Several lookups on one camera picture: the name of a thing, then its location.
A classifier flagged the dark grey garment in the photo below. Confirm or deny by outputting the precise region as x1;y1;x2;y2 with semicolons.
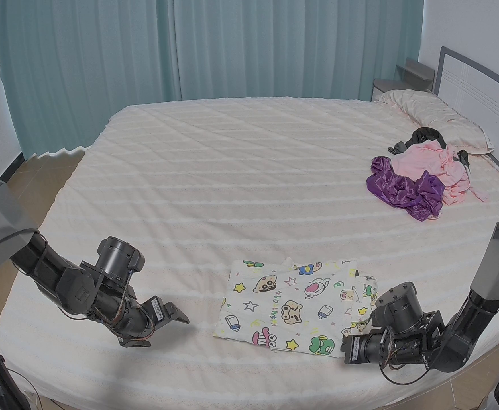
388;127;471;175

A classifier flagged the cream pillow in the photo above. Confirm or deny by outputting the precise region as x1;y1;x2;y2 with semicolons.
373;89;496;155

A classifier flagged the purple satin garment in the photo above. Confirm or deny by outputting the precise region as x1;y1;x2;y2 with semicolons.
366;156;445;222

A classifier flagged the grey bedside table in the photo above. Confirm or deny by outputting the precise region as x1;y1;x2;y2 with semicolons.
372;57;436;101

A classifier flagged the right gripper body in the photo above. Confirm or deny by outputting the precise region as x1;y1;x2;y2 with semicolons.
360;333;388;364

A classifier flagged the bed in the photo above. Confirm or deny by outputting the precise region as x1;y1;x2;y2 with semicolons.
0;46;499;405

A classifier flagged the white printed pyjama top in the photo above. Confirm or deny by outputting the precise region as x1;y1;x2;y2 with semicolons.
213;257;379;358

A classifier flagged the black cable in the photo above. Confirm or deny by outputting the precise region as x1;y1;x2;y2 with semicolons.
379;359;435;386

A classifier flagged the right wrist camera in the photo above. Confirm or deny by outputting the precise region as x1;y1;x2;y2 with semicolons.
344;335;364;365

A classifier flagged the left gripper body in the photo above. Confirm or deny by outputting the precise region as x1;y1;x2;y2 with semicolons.
115;304;156;346

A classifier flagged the pink garment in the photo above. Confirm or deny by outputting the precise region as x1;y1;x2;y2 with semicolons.
391;140;488;206

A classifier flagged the blue-green curtain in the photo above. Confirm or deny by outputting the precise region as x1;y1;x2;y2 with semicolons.
166;0;425;101
0;0;182;161

